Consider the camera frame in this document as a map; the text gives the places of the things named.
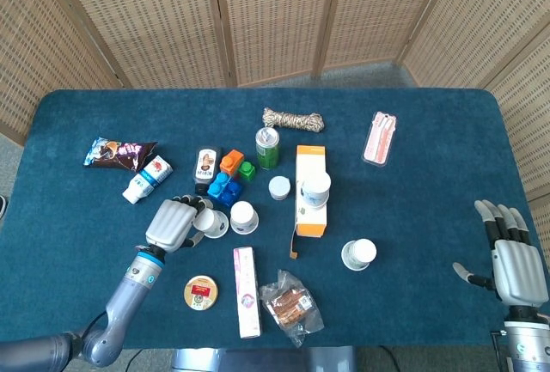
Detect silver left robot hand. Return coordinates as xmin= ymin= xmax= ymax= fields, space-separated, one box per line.
xmin=144 ymin=194 xmax=207 ymax=254

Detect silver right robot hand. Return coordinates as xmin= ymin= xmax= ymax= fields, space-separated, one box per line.
xmin=452 ymin=198 xmax=550 ymax=308

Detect floral paper cup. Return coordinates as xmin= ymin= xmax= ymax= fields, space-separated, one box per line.
xmin=340 ymin=238 xmax=378 ymax=271
xmin=229 ymin=200 xmax=260 ymax=235
xmin=192 ymin=199 xmax=230 ymax=240

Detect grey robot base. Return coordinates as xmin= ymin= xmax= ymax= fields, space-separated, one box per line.
xmin=171 ymin=345 xmax=358 ymax=372

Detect stack of floral paper cups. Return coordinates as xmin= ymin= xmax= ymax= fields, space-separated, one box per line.
xmin=299 ymin=171 xmax=333 ymax=210

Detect white blue milk bottle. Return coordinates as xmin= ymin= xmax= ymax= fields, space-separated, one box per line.
xmin=121 ymin=155 xmax=174 ymax=204

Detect light blue toy block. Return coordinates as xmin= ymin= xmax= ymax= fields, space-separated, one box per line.
xmin=207 ymin=172 xmax=231 ymax=197

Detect dark blue toy block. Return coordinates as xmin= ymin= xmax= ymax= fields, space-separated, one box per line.
xmin=213 ymin=178 xmax=245 ymax=210

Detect nut-label bottle black cap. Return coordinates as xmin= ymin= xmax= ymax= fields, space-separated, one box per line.
xmin=193 ymin=145 xmax=223 ymax=196

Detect round gold tin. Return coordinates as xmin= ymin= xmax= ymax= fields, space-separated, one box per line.
xmin=183 ymin=275 xmax=219 ymax=312

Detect orange toy building block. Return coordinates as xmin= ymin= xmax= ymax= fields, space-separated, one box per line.
xmin=219 ymin=149 xmax=245 ymax=176

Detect brown snack bag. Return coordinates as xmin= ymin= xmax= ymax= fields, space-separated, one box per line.
xmin=82 ymin=137 xmax=158 ymax=173

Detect green toy building block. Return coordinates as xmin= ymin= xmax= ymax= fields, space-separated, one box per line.
xmin=237 ymin=161 xmax=257 ymax=183

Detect pink white toothpaste box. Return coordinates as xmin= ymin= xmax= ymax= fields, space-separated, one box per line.
xmin=233 ymin=247 xmax=262 ymax=339

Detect white jar grey lid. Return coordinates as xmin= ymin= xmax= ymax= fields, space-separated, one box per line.
xmin=268 ymin=175 xmax=291 ymax=201

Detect green drink can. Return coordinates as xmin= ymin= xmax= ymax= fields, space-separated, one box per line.
xmin=255 ymin=126 xmax=281 ymax=171

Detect white and orange carton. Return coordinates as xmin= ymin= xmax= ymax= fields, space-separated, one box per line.
xmin=288 ymin=144 xmax=327 ymax=260

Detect bread in clear bag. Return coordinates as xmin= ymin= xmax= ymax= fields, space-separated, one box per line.
xmin=259 ymin=269 xmax=325 ymax=349

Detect pink razor blister pack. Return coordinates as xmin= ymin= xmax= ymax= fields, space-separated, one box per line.
xmin=363 ymin=111 xmax=398 ymax=168

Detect woven bamboo folding screen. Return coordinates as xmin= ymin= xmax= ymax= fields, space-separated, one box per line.
xmin=0 ymin=0 xmax=550 ymax=244

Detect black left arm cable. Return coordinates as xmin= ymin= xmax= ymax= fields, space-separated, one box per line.
xmin=85 ymin=310 xmax=107 ymax=337

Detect black floor cable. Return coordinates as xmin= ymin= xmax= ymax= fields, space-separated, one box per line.
xmin=126 ymin=348 xmax=144 ymax=372

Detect coiled speckled rope bundle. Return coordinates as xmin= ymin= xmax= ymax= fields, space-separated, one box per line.
xmin=262 ymin=107 xmax=326 ymax=133

